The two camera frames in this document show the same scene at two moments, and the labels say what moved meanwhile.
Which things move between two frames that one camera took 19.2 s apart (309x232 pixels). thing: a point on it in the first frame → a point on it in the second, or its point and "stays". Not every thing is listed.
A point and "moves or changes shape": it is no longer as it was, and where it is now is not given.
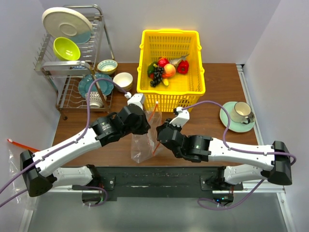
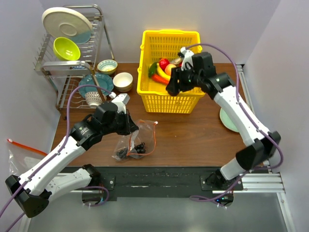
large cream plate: x=63 y=21 stays
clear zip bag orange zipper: x=145 y=145 moves or changes shape
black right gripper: x=166 y=124 → x=176 y=75
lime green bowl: x=66 y=49 stays
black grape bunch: x=158 y=76 → x=140 y=148
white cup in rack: x=95 y=101 stays
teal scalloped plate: x=101 y=85 stays
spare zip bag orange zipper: x=15 y=148 stays
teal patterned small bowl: x=107 y=66 stays
